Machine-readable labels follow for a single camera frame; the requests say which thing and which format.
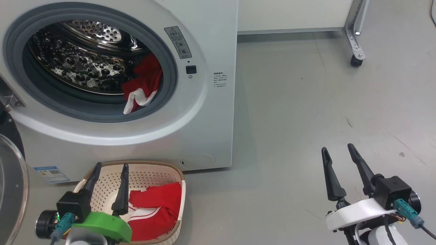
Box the teal connector with black cable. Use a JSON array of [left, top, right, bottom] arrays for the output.
[[383, 199, 436, 245], [50, 213, 76, 245]]

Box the red and white garment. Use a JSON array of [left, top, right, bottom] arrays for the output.
[[127, 182, 183, 241], [122, 53, 163, 115]]

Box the blue energy label sticker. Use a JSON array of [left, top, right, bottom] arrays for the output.
[[33, 166, 71, 184]]

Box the grey warning label sticker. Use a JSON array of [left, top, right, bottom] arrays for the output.
[[164, 26, 192, 59]]

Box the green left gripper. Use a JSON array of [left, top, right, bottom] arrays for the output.
[[72, 162, 133, 243]]

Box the cream perforated laundry basket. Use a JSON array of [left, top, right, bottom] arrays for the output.
[[73, 161, 186, 245]]

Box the white partition panel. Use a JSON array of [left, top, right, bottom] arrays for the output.
[[237, 0, 355, 35]]

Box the white front-load washing machine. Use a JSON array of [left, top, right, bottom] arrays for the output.
[[0, 0, 239, 183]]

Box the washing machine door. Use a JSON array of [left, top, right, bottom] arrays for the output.
[[0, 77, 29, 245]]

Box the shiny metal stand leg with caster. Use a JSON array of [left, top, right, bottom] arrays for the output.
[[342, 0, 370, 67]]

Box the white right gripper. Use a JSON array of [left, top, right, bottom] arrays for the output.
[[321, 143, 397, 232]]

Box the small printed text label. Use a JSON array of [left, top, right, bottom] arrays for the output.
[[213, 72, 227, 88]]

